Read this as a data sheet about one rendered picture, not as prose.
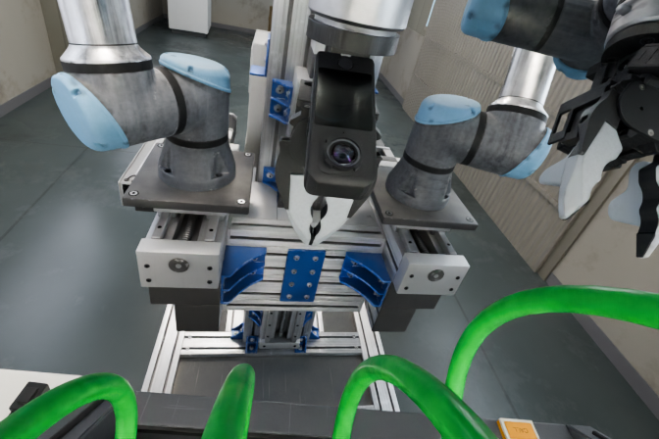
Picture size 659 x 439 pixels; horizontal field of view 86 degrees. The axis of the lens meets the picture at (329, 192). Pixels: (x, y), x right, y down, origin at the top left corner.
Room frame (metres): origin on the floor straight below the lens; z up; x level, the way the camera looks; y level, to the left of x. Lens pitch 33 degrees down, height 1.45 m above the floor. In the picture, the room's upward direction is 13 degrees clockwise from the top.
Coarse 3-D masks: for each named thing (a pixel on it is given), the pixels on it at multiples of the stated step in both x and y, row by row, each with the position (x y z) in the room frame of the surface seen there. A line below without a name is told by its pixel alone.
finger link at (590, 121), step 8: (608, 96) 0.34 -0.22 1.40; (616, 96) 0.34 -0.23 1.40; (600, 104) 0.33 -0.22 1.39; (608, 104) 0.33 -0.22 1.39; (616, 104) 0.33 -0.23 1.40; (584, 112) 0.34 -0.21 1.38; (592, 112) 0.32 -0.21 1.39; (600, 112) 0.32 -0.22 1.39; (608, 112) 0.33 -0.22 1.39; (616, 112) 0.33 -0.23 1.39; (584, 120) 0.33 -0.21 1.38; (592, 120) 0.32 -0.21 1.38; (600, 120) 0.32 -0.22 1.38; (608, 120) 0.32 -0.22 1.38; (616, 120) 0.32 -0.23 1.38; (584, 128) 0.31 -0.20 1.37; (592, 128) 0.31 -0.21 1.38; (584, 136) 0.31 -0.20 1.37; (592, 136) 0.31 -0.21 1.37; (584, 144) 0.30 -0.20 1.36; (576, 152) 0.30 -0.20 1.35; (584, 152) 0.30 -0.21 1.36
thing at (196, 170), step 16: (176, 144) 0.55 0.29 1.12; (192, 144) 0.55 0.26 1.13; (208, 144) 0.57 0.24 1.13; (224, 144) 0.60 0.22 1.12; (160, 160) 0.57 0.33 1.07; (176, 160) 0.55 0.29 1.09; (192, 160) 0.55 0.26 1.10; (208, 160) 0.56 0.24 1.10; (224, 160) 0.59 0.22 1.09; (160, 176) 0.56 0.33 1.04; (176, 176) 0.54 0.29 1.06; (192, 176) 0.54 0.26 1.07; (208, 176) 0.55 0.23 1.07; (224, 176) 0.58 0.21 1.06
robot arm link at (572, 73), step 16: (576, 0) 0.54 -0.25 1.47; (592, 0) 0.55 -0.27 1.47; (560, 16) 0.53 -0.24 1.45; (576, 16) 0.53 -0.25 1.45; (592, 16) 0.52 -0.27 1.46; (560, 32) 0.52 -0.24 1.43; (576, 32) 0.52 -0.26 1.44; (592, 32) 0.52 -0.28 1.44; (544, 48) 0.54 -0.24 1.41; (560, 48) 0.53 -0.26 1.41; (576, 48) 0.52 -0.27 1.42; (592, 48) 0.52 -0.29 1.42; (560, 64) 0.56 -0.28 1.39; (576, 64) 0.55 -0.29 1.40; (592, 64) 0.53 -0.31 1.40
